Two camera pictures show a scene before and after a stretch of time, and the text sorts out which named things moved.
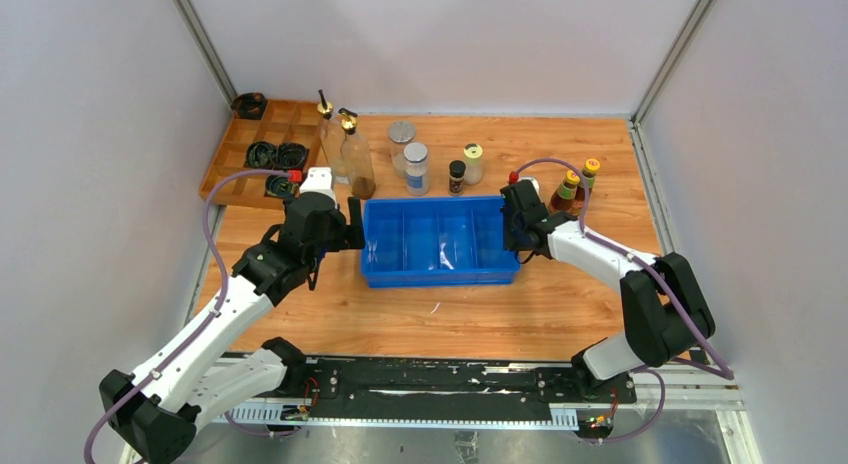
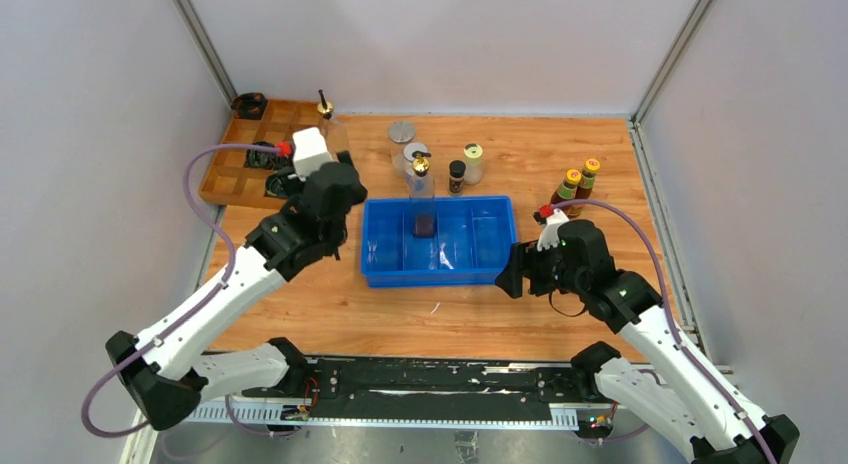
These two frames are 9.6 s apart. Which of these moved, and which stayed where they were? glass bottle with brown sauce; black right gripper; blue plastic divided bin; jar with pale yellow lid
Moved: glass bottle with brown sauce; black right gripper
Stayed: blue plastic divided bin; jar with pale yellow lid
